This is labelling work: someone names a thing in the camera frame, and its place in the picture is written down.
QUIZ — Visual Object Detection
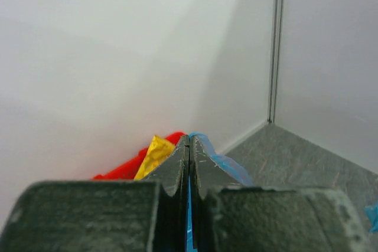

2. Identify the torn blue trash bag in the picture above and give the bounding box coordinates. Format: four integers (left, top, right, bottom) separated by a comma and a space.
184, 131, 378, 252

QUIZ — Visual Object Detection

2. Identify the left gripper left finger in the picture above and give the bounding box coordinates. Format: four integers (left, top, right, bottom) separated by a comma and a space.
1, 135, 189, 251

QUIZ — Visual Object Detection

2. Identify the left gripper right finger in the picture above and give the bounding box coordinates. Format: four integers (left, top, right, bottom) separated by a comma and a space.
188, 135, 374, 252

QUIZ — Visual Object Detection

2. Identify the red plastic shopping basket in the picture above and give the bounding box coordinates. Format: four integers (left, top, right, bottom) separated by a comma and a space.
92, 132, 184, 180

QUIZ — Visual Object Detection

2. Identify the yellow chips bag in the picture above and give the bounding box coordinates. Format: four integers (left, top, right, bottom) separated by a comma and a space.
134, 135, 175, 180

